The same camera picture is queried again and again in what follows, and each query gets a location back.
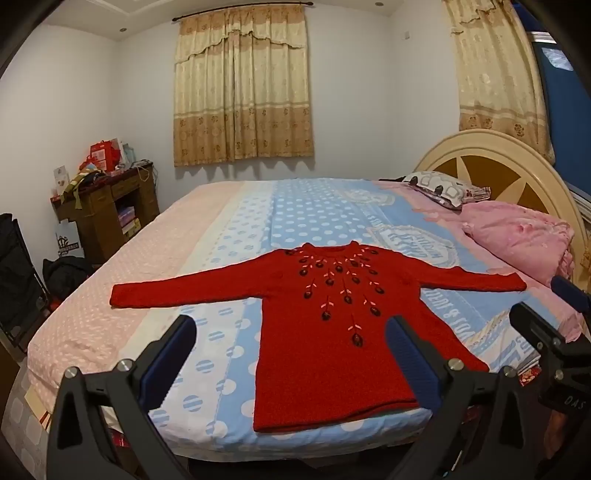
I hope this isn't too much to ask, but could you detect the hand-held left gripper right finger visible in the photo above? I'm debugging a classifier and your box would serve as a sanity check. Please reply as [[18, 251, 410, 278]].
[[385, 315, 550, 480]]

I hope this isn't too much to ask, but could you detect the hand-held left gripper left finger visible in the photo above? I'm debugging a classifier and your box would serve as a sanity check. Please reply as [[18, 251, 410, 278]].
[[46, 315, 199, 480]]

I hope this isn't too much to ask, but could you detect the red embroidered sweater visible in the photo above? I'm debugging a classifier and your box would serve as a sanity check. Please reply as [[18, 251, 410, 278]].
[[110, 241, 528, 433]]

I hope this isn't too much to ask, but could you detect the dark blue window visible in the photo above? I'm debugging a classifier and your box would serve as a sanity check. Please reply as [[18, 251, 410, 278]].
[[512, 0, 591, 199]]

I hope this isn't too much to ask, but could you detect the red gift box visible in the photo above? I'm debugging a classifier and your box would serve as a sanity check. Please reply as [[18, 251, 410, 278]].
[[89, 141, 122, 174]]

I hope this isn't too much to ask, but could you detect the striped green scarf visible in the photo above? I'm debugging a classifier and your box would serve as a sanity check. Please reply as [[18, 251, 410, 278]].
[[62, 168, 108, 208]]

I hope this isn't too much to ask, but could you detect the white paper bag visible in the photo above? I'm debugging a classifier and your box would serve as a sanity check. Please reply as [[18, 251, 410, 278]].
[[55, 220, 86, 259]]

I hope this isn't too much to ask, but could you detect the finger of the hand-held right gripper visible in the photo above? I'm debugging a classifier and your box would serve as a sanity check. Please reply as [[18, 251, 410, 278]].
[[509, 302, 571, 356], [551, 276, 591, 319]]

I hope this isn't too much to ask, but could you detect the brown wooden desk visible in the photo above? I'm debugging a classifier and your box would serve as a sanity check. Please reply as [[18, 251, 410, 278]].
[[50, 161, 160, 266]]

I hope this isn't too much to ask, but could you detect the cream wooden headboard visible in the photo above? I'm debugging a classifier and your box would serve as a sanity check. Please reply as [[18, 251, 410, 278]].
[[413, 129, 591, 296]]

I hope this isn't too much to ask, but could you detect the narrow beige curtain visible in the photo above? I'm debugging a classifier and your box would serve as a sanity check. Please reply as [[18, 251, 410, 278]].
[[441, 0, 557, 162]]

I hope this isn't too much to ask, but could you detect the patterned pillow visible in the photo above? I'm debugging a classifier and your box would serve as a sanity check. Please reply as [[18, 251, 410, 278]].
[[401, 171, 492, 210]]

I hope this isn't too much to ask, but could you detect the polka dot bedsheet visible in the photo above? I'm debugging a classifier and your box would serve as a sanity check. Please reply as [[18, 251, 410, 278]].
[[27, 178, 585, 462]]

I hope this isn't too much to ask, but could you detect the pink quilt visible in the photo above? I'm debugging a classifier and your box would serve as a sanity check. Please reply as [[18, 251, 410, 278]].
[[462, 200, 578, 289]]

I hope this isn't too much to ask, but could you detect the black bag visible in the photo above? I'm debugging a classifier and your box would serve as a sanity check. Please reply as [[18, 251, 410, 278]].
[[42, 256, 93, 301]]

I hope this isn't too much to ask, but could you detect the black folding chair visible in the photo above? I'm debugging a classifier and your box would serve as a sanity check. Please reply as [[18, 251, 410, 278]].
[[0, 212, 49, 352]]

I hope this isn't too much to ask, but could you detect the dark curtain rod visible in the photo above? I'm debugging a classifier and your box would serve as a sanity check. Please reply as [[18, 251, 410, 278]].
[[172, 2, 308, 22]]

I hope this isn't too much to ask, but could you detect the wide beige curtain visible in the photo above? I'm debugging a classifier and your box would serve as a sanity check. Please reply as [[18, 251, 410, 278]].
[[173, 4, 315, 168]]

